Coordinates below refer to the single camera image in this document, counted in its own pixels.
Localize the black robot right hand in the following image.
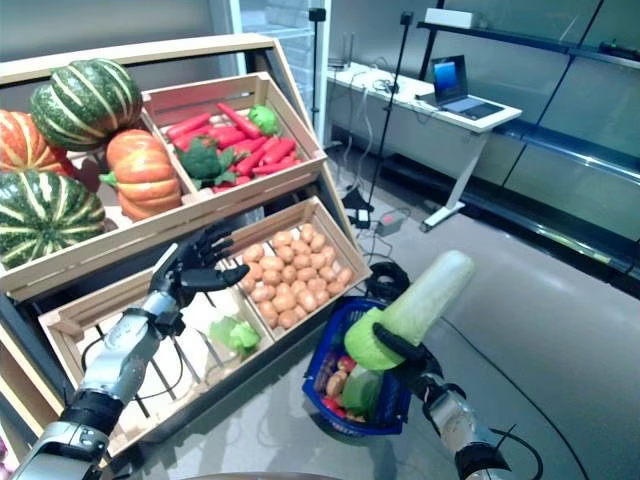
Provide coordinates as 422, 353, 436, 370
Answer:
372, 322, 449, 401

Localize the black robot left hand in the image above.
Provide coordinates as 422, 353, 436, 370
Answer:
149, 222, 251, 311

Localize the green white napa cabbage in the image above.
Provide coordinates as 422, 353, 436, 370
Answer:
208, 314, 262, 359
341, 367, 386, 419
343, 249, 476, 372

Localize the blue plastic shopping basket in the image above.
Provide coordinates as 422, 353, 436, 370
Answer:
301, 295, 414, 439

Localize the red toy pepper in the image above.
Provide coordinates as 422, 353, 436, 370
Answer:
322, 396, 349, 419

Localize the wooden crate with white slats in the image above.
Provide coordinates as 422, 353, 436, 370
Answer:
37, 267, 276, 459

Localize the orange pumpkin with green stem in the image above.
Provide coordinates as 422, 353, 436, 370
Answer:
98, 128, 184, 223

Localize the dark green toy broccoli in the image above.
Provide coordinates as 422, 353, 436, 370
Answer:
174, 135, 246, 191

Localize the red orange toy carrot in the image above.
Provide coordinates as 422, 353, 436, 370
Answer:
252, 158, 304, 176
259, 137, 297, 166
207, 125, 249, 149
215, 102, 264, 140
234, 149, 269, 177
165, 112, 212, 140

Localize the grey box with red button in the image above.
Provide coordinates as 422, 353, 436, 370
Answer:
374, 212, 405, 236

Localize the wooden potato crate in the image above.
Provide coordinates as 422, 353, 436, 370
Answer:
219, 196, 372, 346

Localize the green striped pumpkin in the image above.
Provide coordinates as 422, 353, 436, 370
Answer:
0, 169, 107, 271
29, 58, 144, 153

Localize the light green toy lettuce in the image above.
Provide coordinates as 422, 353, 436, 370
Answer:
247, 103, 281, 137

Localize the wooden carrot crate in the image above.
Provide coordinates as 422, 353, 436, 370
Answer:
141, 72, 327, 204

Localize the orange striped pumpkin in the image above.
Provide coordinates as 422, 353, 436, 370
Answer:
0, 109, 76, 177

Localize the wooden tiered display stand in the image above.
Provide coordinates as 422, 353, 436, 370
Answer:
0, 32, 374, 480

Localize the white metal table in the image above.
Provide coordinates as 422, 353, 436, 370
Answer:
327, 62, 524, 234

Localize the glass door display fridge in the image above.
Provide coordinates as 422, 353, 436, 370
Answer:
229, 0, 334, 146

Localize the router with antennas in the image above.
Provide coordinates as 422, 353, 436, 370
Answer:
327, 32, 357, 70

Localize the dark blue metal shelf rack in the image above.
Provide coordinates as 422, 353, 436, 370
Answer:
414, 0, 640, 296

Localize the black tripod stand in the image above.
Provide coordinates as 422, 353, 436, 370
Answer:
342, 10, 416, 214
307, 7, 327, 119

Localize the open grey laptop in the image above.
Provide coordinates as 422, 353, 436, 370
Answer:
414, 53, 504, 121

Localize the flat white box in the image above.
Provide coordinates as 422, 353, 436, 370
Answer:
424, 7, 484, 29

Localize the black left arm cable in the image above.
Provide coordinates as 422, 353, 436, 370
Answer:
79, 324, 186, 404

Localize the coiled black cable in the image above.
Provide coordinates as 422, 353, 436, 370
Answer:
367, 261, 411, 301

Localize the long black floor cable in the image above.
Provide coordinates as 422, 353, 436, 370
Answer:
439, 317, 589, 480

